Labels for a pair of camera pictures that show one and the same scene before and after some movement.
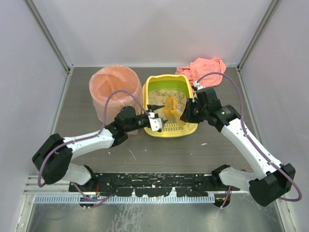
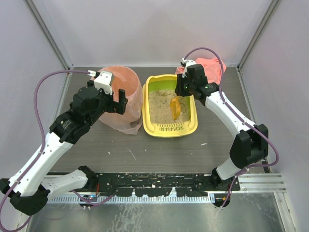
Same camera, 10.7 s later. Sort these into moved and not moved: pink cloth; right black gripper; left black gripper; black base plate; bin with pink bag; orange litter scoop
Moved: left black gripper; right black gripper; orange litter scoop
Not moved: pink cloth; black base plate; bin with pink bag
